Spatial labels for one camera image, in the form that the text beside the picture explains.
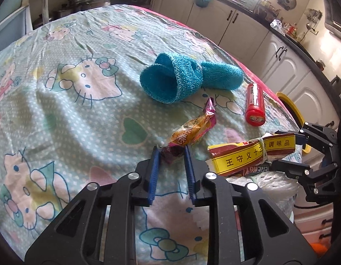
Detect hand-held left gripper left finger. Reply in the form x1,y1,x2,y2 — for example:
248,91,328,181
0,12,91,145
24,146,160,265

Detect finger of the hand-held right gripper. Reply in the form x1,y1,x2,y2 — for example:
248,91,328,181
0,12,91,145
270,160,339,203
274,121,338,156

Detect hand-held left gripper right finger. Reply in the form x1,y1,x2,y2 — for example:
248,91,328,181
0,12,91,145
184,145,318,265

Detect black bin with yellow rim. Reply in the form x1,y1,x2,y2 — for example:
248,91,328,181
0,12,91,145
275,92,312,155

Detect white foam fruit net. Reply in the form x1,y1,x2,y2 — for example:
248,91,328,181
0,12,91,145
228,170,299,224

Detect purple orange snack wrapper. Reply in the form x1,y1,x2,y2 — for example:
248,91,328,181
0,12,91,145
159,97,217,166

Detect yellow red seasoning packet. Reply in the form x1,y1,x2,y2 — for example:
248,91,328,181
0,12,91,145
207,132,296,176

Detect dark printed wrapper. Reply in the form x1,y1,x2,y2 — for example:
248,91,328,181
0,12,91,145
227,165,274,178

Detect red sausage stick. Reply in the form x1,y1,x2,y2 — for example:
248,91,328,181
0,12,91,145
245,83,266,125

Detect blue knitted cloth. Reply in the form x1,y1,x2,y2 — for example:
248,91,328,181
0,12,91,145
140,52,244,105

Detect white kitchen cabinets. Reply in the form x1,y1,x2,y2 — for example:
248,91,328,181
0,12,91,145
151,0,341,243

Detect black stone countertop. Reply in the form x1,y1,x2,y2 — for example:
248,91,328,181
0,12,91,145
157,0,341,94

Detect cartoon cat printed sheet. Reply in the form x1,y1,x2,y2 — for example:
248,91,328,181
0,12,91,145
0,4,298,265

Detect hanging small utensils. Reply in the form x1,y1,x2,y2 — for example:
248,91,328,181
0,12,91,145
304,8,323,31

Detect teal blue plastic drawer unit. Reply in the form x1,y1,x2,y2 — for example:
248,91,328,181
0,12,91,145
0,0,33,42

